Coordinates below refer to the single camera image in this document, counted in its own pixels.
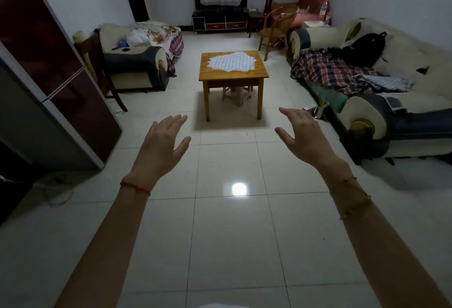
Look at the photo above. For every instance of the small plaid cloth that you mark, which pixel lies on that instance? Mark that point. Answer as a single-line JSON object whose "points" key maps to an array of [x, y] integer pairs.
{"points": [[176, 48]]}

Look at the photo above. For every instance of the cream and denim armchair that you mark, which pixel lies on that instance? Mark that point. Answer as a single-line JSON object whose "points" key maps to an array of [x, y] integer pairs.
{"points": [[134, 62]]}

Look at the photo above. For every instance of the person's left forearm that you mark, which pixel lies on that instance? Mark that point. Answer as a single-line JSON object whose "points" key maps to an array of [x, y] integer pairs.
{"points": [[106, 247]]}

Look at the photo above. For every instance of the pink plastic stool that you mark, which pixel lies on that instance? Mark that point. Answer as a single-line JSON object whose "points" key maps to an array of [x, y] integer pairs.
{"points": [[239, 94]]}

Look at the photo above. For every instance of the wooden table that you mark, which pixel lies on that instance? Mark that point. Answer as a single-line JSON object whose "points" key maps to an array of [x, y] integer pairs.
{"points": [[229, 75]]}

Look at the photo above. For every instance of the dark wooden high-back chair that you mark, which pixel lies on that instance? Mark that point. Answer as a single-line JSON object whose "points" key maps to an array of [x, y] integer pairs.
{"points": [[270, 0]]}

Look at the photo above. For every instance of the red cushioned seat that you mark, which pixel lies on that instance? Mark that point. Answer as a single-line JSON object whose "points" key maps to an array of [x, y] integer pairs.
{"points": [[310, 7]]}

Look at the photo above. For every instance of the black media cabinet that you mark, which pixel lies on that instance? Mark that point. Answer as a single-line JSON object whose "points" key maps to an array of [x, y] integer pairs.
{"points": [[219, 18]]}

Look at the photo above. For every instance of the floral patterned blanket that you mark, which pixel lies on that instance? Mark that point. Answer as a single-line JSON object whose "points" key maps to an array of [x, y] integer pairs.
{"points": [[159, 34]]}

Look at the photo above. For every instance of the white plastic bag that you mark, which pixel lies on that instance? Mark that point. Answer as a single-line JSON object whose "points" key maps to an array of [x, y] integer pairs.
{"points": [[137, 37]]}

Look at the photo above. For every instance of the white side cabinet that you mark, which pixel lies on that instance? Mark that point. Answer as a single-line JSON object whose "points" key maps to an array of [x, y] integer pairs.
{"points": [[316, 24]]}

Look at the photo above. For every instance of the person's right hand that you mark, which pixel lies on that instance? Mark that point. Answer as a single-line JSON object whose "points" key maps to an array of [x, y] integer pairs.
{"points": [[310, 141]]}

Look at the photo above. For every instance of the pile of grid cloths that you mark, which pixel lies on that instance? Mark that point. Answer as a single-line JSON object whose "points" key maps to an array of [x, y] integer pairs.
{"points": [[231, 61]]}

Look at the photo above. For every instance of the dark red refrigerator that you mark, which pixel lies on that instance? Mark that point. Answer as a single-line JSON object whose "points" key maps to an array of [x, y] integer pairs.
{"points": [[46, 71]]}

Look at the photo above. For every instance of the black backpack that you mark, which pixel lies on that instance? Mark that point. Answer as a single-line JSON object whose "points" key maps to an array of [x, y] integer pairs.
{"points": [[363, 51]]}

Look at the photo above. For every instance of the rattan chair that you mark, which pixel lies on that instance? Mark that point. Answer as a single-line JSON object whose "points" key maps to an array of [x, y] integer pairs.
{"points": [[279, 30]]}

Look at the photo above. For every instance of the white booklet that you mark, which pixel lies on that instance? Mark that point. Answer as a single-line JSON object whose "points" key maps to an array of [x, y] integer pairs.
{"points": [[392, 101]]}

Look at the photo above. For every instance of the person's left hand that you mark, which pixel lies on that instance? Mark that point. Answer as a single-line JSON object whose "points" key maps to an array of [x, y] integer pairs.
{"points": [[159, 152]]}

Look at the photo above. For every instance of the person's right forearm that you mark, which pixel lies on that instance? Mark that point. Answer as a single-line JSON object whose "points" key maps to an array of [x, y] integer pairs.
{"points": [[381, 254]]}

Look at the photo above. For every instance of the gold bangle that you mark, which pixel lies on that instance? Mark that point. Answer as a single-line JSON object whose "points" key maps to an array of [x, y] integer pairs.
{"points": [[356, 207]]}

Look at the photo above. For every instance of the grey checked cloth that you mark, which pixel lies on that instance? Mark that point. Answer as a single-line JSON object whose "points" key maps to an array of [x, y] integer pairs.
{"points": [[385, 82]]}

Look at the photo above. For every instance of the red plaid blanket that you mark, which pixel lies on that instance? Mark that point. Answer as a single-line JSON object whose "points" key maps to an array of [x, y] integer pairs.
{"points": [[328, 69]]}

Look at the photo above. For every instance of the blue round object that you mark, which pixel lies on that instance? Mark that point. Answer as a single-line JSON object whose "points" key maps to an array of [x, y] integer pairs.
{"points": [[123, 43]]}

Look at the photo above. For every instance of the green cloth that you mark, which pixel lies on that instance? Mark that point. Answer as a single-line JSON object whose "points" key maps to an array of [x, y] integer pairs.
{"points": [[328, 97]]}

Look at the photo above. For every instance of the long cream and denim sofa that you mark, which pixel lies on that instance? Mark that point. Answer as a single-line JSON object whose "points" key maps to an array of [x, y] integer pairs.
{"points": [[406, 60]]}

